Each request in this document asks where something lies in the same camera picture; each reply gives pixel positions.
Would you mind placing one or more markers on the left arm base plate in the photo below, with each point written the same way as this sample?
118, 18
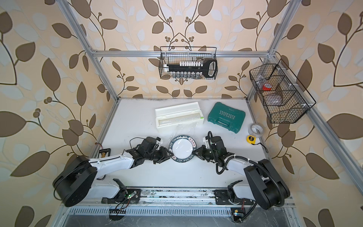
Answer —
123, 194

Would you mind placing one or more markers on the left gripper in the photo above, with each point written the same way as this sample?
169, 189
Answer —
164, 154

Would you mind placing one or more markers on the white plate green rim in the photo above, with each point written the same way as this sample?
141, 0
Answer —
182, 147

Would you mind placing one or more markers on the green tool case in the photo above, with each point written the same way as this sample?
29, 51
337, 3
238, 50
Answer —
227, 117

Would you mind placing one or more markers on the black wire basket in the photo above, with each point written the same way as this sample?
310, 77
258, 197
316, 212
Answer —
288, 100
176, 54

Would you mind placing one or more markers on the right black wire basket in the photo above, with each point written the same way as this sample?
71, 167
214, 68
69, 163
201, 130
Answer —
288, 100

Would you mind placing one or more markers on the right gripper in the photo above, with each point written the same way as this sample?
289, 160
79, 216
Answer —
201, 154

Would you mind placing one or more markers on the red item in basket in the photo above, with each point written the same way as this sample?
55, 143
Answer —
266, 87

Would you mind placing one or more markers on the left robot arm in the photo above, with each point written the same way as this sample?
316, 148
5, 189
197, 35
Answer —
82, 177

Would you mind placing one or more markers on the black socket set holder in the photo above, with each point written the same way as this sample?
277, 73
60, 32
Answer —
206, 67

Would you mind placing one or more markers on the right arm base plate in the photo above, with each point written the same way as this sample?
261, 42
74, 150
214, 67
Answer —
224, 197

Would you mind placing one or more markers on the small black circuit board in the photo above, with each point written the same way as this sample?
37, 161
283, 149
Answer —
103, 153

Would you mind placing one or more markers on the yellow tape measure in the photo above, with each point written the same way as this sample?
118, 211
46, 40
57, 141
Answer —
251, 139

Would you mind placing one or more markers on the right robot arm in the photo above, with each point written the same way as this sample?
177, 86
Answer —
264, 185

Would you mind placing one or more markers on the clear tape roll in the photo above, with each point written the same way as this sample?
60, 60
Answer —
256, 130

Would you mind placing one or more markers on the rear black wire basket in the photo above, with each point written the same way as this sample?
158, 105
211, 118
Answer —
176, 54

